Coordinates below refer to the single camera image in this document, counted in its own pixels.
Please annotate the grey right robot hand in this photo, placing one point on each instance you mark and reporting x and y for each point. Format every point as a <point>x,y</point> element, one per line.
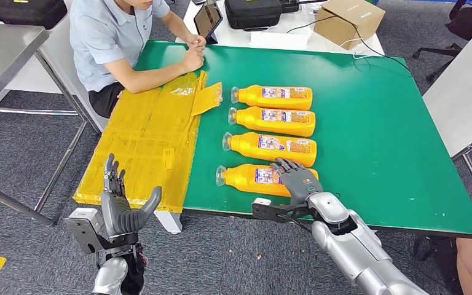
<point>299,181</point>

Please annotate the person's left hand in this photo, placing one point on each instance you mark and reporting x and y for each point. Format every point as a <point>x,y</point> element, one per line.
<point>198,40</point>

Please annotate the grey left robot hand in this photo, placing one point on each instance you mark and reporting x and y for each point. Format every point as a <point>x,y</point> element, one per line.
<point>116,211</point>

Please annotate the person's right hand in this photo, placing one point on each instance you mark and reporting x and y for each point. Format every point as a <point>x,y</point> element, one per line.
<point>192,61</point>

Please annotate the orange detergent bottle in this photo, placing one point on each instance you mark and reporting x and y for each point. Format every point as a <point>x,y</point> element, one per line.
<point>240,179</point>
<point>248,146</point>
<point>256,97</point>
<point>252,120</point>

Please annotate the person's left forearm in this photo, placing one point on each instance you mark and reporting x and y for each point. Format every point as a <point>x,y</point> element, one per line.
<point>179,26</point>

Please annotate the person's right forearm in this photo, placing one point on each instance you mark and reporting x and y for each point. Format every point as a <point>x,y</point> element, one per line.
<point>150,77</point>

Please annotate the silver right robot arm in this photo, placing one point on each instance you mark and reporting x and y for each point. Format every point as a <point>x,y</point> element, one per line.
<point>358,248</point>

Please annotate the black tablet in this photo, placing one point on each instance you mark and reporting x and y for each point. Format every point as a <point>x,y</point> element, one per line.
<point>207,20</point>

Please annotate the white desk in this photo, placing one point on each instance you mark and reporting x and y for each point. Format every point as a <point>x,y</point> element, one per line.
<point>236,36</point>

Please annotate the black phone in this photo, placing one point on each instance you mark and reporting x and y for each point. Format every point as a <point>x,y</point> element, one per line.
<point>198,2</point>

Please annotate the black carry case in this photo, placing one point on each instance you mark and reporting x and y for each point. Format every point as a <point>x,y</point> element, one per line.
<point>252,14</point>
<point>28,12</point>

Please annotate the yellow taped cardboard sheet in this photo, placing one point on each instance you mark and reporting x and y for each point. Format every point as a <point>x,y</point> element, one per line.
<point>146,154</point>

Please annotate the black radio device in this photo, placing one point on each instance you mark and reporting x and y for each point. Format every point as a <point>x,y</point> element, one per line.
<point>289,6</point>

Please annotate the brown cardboard box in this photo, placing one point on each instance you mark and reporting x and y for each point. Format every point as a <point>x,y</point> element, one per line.
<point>346,22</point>

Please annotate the white table with steel legs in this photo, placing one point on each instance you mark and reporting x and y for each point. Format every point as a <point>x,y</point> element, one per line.
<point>464,102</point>

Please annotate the black office chair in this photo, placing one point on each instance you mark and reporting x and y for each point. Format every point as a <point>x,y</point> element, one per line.
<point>464,24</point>

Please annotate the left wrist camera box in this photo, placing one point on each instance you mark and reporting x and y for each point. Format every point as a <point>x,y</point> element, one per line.
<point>83,224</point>

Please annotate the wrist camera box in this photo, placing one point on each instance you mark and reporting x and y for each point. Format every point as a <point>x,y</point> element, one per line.
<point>83,224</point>
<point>262,202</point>

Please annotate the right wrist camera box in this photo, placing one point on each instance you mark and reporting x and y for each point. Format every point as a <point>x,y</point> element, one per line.
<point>262,202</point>

